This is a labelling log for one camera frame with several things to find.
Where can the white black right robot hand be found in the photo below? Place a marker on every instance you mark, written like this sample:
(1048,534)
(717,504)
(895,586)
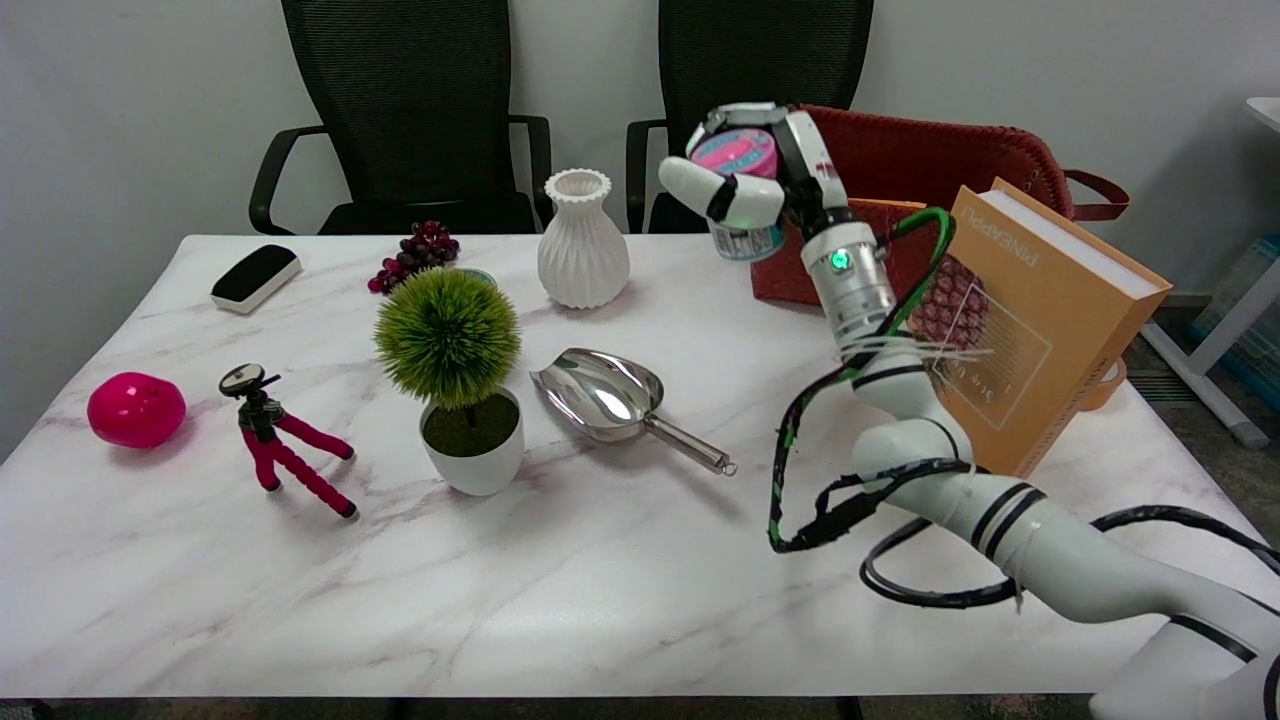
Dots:
(805,180)

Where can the pink lid gum jar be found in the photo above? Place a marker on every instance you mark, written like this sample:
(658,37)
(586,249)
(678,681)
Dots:
(735,155)

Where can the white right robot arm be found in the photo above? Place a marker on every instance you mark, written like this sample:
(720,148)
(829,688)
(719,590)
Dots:
(1050,560)

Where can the red woven basket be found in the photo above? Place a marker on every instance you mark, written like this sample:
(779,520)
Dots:
(900,160)

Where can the black mesh office chair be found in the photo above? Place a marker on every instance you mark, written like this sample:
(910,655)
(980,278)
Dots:
(410,90)
(760,50)

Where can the white ribbed ceramic vase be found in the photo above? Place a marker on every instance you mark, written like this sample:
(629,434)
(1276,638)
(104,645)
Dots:
(583,250)

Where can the orange pineapple book box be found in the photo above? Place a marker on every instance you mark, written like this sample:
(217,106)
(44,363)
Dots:
(1050,300)

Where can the shiny metal scoop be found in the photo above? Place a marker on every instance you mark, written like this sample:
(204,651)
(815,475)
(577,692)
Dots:
(600,395)

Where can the small teal lid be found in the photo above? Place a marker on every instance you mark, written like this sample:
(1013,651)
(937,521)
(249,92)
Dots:
(482,274)

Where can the orange tape roll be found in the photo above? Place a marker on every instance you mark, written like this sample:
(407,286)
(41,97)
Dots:
(1105,385)

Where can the green ball plant white pot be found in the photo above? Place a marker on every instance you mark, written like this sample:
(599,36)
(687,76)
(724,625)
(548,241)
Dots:
(450,340)

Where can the dark purple grape bunch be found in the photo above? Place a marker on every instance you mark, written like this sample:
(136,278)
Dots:
(420,250)

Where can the white side desk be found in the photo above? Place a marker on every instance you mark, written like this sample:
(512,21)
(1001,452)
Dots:
(1215,395)

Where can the black white board eraser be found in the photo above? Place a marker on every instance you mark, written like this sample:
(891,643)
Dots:
(255,275)

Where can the pink flexible mini tripod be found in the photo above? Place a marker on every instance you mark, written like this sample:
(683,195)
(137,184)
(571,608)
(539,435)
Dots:
(275,440)

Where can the pink plastic ball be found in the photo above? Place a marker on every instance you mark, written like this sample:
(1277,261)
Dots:
(135,410)

